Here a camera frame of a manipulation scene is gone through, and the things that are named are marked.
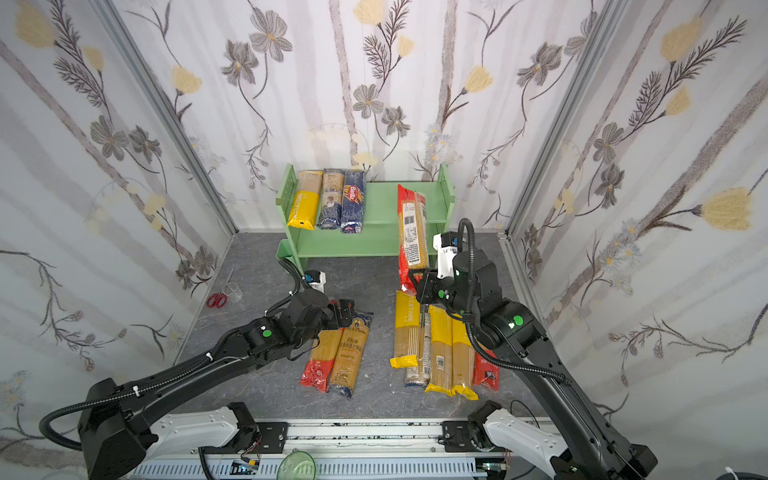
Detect yellow Pastatime spaghetti bag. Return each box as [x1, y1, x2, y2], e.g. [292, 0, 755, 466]
[390, 291, 422, 369]

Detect yellow Pastatime bag right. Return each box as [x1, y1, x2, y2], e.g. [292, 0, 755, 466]
[451, 319, 479, 401]

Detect red handled scissors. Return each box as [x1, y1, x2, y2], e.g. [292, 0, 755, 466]
[206, 270, 234, 309]

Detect green round plastic lid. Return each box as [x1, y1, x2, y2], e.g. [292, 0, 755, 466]
[276, 451, 318, 480]

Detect small green cup bin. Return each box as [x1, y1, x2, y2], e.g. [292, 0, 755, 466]
[276, 239, 302, 275]

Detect blue portrait spaghetti bag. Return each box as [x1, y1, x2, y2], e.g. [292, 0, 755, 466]
[316, 169, 345, 230]

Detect red spaghetti bag far right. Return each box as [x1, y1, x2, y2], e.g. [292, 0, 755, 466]
[473, 353, 500, 391]

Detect green two-tier shelf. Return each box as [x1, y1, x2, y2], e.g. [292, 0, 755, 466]
[284, 166, 456, 271]

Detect red white-label spaghetti bag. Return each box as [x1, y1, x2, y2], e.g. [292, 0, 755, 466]
[398, 185, 429, 295]

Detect clear barcode spaghetti bag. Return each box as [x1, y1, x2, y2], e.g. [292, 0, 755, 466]
[405, 306, 431, 388]

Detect blue Barilla spaghetti box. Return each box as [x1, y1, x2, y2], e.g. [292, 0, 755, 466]
[341, 170, 366, 234]

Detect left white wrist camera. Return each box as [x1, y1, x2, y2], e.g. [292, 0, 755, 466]
[304, 270, 326, 293]

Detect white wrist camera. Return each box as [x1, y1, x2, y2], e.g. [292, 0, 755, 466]
[433, 231, 459, 279]
[304, 270, 326, 293]

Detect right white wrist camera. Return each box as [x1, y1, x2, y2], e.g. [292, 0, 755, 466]
[433, 231, 459, 279]

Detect blue gold Meli pasta bag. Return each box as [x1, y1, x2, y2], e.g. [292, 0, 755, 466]
[329, 312, 373, 399]

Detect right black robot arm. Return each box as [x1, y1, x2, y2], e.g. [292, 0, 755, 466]
[415, 219, 658, 479]

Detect white slotted cable duct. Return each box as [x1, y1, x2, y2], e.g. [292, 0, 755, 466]
[128, 458, 490, 480]

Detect yellow label spaghetti bag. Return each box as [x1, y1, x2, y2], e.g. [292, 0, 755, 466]
[287, 170, 323, 230]

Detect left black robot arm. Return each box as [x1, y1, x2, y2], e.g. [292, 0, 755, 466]
[39, 259, 355, 479]

